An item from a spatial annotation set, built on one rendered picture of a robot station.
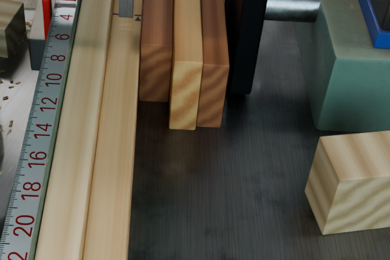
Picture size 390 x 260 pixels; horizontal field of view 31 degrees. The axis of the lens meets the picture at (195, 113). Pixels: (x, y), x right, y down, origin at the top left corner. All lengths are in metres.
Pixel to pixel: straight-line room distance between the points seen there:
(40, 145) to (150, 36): 0.12
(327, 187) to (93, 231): 0.13
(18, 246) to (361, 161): 0.18
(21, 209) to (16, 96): 0.30
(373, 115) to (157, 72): 0.14
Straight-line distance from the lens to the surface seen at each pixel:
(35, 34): 0.61
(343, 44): 0.44
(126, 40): 0.45
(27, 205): 0.34
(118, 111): 0.40
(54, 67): 0.41
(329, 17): 0.46
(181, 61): 0.41
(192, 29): 0.44
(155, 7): 0.47
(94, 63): 0.42
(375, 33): 0.44
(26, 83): 0.64
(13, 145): 0.58
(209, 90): 0.43
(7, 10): 0.67
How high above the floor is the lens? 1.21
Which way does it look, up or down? 42 degrees down
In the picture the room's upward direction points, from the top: 6 degrees clockwise
